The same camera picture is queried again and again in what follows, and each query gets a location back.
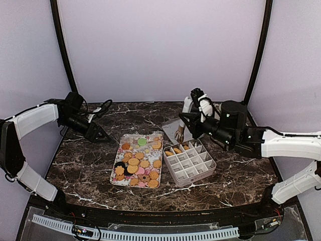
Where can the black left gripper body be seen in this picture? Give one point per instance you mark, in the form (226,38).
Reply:
(88,135)

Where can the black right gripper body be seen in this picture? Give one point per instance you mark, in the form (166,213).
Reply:
(199,132)

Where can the metal tongs white handle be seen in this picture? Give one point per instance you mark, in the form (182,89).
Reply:
(179,134)

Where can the round sandwich biscuit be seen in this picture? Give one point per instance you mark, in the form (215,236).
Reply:
(177,151)

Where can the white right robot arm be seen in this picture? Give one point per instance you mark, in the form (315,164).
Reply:
(258,142)

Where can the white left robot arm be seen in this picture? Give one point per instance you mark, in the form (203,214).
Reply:
(27,140)

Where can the clear box lid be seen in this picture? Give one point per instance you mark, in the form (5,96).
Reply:
(170,127)

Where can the orange chip cookie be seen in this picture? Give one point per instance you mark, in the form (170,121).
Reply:
(125,146)

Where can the swirl butter cookie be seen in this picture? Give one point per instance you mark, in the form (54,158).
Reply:
(127,156)

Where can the black chocolate sandwich cookie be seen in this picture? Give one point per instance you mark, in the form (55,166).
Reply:
(120,164)

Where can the green round cookie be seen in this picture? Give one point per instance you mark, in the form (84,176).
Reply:
(142,141)

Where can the compartment cookie box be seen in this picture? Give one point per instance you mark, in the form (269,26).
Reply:
(193,164)

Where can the floral cookie tray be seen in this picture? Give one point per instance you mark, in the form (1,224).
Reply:
(147,159)

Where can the brown flower cookie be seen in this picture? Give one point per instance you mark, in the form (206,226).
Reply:
(144,178)

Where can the pink round cookie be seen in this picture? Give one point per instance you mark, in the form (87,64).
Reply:
(142,184)

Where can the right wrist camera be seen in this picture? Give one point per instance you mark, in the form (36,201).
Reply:
(200,96)

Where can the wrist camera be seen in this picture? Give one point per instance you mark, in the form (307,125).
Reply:
(200,96)
(100,111)

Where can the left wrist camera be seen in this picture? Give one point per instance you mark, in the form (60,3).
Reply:
(100,111)

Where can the white cable duct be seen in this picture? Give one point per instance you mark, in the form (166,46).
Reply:
(135,232)

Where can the right black frame post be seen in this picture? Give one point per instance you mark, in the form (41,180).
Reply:
(260,50)

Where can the black frame post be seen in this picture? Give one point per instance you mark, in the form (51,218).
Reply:
(260,50)
(62,45)

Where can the left black frame post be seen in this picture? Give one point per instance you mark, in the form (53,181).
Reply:
(62,45)

